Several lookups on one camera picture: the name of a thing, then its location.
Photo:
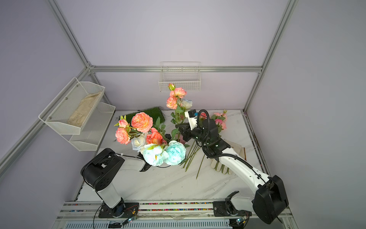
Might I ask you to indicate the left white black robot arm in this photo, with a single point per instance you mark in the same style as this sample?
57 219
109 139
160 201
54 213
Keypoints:
99 173

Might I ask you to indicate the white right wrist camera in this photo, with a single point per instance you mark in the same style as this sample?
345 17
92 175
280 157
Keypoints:
191 115

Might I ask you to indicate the white wire wall basket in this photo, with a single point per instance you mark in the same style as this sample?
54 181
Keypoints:
186 75

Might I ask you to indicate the pink spray rose stem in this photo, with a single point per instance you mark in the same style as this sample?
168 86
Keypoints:
175 103

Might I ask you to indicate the single pink red rose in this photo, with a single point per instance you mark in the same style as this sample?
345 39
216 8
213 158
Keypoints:
195 146

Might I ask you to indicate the white two-tier mesh shelf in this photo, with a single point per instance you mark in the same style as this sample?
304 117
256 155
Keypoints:
56 114

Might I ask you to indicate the white rose flower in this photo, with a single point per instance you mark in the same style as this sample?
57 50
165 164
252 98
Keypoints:
138 142

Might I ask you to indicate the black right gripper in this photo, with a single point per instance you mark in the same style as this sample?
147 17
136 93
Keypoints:
186 127

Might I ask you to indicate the teal peony flower bunch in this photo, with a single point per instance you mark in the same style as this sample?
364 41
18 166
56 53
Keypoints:
172 154

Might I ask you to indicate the beige cloth in shelf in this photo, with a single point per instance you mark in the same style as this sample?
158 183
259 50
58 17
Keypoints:
79 116

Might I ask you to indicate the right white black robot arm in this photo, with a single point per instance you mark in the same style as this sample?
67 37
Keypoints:
269 198

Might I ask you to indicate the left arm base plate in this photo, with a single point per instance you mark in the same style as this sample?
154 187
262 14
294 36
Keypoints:
126 210

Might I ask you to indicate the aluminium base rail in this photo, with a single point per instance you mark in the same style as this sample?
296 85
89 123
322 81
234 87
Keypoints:
148 210

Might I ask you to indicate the orange pink peony bunch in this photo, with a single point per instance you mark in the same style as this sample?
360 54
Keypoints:
140 123

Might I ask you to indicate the pink rose bunch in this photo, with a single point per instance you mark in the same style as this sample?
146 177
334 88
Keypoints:
222 116

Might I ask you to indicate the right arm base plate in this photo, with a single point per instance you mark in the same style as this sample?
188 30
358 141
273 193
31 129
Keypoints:
225 209

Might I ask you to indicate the magenta rose stem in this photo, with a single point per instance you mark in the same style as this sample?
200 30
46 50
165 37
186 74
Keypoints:
220 125

